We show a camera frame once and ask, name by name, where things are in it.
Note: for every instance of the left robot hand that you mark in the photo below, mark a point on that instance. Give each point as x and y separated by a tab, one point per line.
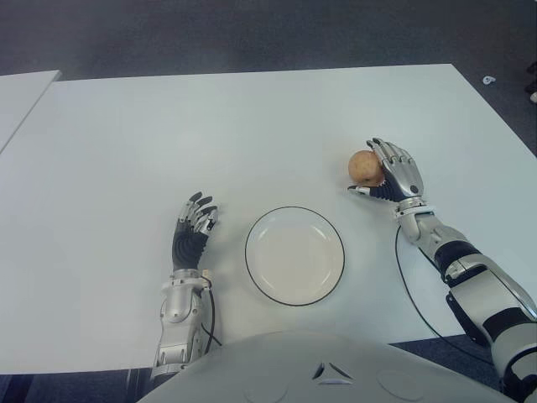
189	247

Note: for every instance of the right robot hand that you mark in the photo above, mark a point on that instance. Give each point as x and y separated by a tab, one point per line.
403	176

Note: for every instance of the yellow-red apple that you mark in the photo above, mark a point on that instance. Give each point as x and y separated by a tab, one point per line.
363	168

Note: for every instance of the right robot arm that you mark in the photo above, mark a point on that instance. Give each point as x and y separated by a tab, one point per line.
461	260

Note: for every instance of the white plate with black rim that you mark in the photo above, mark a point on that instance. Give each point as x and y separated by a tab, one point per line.
293	256

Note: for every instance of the small white floor object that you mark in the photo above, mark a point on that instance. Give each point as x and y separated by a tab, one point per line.
488	80

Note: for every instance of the grey robot torso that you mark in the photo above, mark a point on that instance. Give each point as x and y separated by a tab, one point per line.
293	373

